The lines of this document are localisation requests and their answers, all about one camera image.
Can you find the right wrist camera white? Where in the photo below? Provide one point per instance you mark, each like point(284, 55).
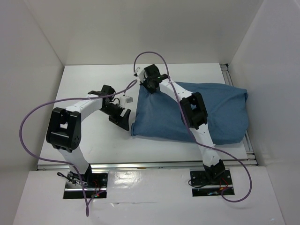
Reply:
point(141, 74)

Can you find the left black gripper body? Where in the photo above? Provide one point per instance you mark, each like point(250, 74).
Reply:
point(115, 110)

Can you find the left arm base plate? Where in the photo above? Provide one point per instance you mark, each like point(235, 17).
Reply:
point(98, 178)

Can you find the aluminium rail front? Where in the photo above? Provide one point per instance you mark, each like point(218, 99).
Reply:
point(179, 164)

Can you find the blue pillowcase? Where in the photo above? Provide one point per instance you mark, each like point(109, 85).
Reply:
point(158, 115)

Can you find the aluminium rail right side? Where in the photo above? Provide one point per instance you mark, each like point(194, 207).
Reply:
point(246, 140)

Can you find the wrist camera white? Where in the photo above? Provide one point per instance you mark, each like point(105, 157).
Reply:
point(141, 74)
point(125, 99)

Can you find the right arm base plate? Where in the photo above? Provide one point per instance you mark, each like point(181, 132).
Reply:
point(199, 178)

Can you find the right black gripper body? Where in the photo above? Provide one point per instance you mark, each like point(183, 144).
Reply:
point(147, 81)

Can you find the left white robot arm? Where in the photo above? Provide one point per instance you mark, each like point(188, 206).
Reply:
point(65, 127)

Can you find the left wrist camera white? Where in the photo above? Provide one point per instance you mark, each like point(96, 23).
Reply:
point(125, 99)

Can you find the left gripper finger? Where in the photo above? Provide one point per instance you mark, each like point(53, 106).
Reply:
point(124, 124)
point(119, 121)

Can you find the aluminium rail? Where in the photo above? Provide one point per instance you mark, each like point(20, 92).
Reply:
point(246, 140)
point(179, 164)

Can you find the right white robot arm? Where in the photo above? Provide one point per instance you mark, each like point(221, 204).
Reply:
point(193, 114)

